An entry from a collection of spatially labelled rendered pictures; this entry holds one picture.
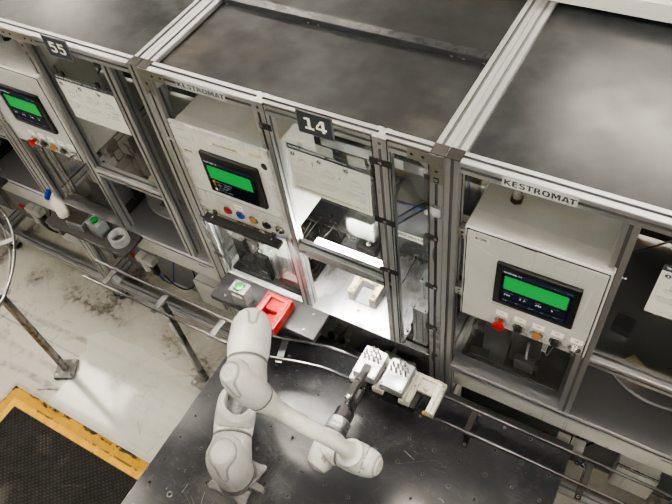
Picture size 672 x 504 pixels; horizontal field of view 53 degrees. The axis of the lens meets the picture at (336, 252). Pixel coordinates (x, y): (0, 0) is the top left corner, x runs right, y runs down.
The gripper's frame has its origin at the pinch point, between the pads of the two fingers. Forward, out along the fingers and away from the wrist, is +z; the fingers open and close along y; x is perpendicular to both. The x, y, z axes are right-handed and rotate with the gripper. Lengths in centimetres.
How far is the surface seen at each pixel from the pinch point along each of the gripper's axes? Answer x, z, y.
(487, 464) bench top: -54, -5, -24
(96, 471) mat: 129, -76, -87
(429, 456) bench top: -32.3, -12.3, -23.2
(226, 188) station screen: 59, 20, 66
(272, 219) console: 43, 21, 53
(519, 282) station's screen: -49, 19, 72
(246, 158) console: 47, 23, 83
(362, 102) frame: 9, 39, 107
